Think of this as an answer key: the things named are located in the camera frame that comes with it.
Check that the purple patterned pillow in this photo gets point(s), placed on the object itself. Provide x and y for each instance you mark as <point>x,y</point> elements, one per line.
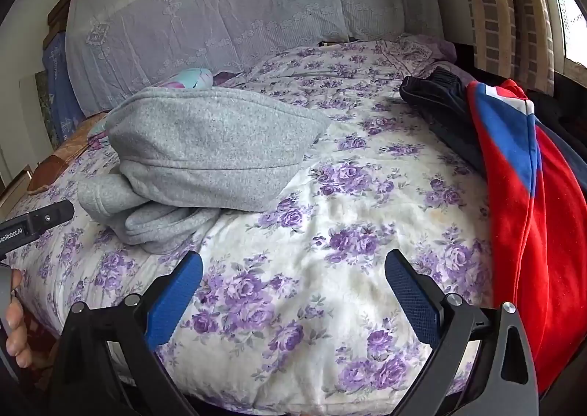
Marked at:
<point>417,49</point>

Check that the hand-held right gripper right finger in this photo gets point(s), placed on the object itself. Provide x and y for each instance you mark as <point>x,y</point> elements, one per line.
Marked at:
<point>410,296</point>

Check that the window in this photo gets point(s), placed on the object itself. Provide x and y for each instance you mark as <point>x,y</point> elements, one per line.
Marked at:
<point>573,30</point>

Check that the beige checked curtain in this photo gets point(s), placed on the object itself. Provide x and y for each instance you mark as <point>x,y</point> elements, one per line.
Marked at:
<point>495,7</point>

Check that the black garment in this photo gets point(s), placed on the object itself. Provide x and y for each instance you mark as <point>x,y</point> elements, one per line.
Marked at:
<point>435,99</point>

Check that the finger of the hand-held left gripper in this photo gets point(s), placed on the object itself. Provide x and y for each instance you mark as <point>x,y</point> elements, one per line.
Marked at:
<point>41,221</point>

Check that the brown cushion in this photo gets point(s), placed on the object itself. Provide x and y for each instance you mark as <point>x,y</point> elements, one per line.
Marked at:
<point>50,168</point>

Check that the purple floral bedspread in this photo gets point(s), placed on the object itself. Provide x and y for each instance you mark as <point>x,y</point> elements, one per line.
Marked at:
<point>321,237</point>

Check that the person's left hand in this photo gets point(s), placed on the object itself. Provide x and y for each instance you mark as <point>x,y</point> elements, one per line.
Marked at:
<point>17,338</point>

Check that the white lace cover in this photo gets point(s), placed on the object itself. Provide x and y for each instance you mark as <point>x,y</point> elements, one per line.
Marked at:
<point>206,7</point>

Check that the blue printed cloth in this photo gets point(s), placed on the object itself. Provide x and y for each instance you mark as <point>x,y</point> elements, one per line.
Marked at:
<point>59,90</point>

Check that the grey fleece pants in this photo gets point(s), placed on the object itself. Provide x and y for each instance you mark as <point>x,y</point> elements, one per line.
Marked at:
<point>206,145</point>

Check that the red and blue jacket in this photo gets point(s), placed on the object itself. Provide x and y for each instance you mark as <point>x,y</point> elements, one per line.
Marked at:
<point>541,237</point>

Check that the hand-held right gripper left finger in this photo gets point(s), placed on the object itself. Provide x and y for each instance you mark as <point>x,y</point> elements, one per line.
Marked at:
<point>176,301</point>

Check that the red patterned cloth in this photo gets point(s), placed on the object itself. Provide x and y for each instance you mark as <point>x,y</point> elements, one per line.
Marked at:
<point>39,342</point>

